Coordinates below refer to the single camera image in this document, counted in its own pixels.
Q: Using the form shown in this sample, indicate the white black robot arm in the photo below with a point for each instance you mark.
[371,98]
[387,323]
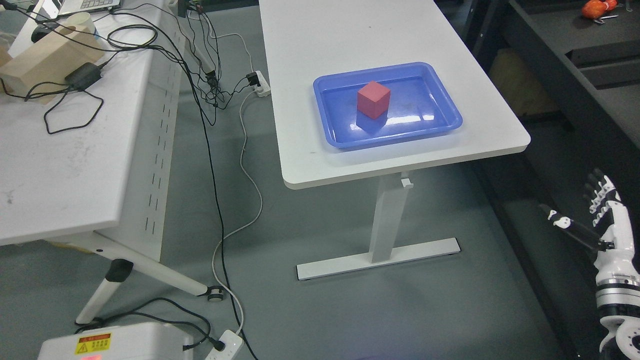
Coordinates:
[618,308]

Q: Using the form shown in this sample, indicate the white folding table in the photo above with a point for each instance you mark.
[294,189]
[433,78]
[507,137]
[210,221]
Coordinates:
[101,185]

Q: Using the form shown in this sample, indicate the white box device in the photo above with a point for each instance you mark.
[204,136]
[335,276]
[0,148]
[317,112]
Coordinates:
[141,341]

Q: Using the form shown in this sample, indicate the white robotic hand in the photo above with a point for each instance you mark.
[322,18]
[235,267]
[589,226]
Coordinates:
[615,247]

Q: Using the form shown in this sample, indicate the paper cup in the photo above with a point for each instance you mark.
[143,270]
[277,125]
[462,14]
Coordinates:
[82,19]

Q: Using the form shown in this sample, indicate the orange handled tool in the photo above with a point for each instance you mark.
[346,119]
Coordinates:
[594,9]

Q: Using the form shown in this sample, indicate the blue plastic tray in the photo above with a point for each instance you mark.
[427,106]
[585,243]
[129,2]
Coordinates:
[420,106]

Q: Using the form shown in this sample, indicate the cardboard box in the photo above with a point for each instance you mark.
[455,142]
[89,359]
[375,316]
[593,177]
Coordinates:
[48,61]

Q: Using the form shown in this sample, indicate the white standing desk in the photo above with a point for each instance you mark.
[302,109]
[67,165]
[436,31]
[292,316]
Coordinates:
[306,39]

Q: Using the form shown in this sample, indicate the pink foam cube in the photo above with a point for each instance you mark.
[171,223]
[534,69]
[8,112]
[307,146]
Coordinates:
[373,99]

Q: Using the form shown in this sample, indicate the white power strip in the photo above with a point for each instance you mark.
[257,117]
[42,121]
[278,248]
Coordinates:
[231,345]

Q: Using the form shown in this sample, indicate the black power adapter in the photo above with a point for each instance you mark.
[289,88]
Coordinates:
[84,76]

